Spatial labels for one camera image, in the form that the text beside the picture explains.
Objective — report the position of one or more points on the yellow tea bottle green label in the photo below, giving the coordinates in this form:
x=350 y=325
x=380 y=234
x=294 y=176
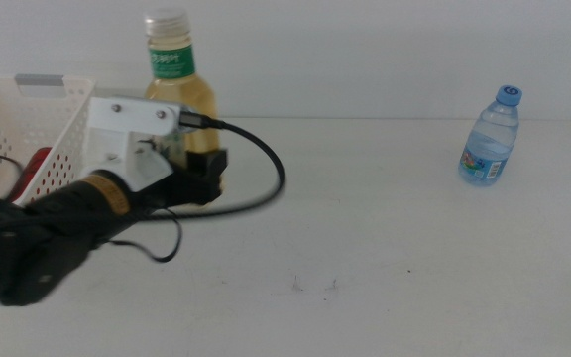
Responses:
x=179 y=94

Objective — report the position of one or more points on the red cola can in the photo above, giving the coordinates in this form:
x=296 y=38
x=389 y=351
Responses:
x=35 y=166

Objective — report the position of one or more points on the small water bottle blue cap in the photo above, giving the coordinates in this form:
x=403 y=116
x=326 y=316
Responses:
x=489 y=144

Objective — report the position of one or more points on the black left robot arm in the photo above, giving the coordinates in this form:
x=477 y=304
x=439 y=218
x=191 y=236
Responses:
x=18 y=248

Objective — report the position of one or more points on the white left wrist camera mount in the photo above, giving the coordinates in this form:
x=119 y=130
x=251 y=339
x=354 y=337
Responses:
x=117 y=144

